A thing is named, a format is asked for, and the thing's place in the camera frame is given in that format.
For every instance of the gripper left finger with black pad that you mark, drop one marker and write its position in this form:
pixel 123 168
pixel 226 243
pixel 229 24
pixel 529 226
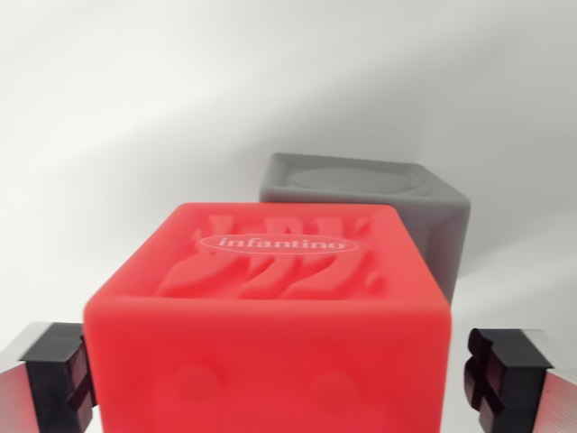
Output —
pixel 45 383

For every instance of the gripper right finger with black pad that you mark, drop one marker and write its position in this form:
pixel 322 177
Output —
pixel 518 383

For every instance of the red Infantino soft cube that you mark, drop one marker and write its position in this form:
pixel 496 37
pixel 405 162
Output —
pixel 270 325

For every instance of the grey soft cube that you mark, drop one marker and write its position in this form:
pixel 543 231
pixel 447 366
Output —
pixel 433 212

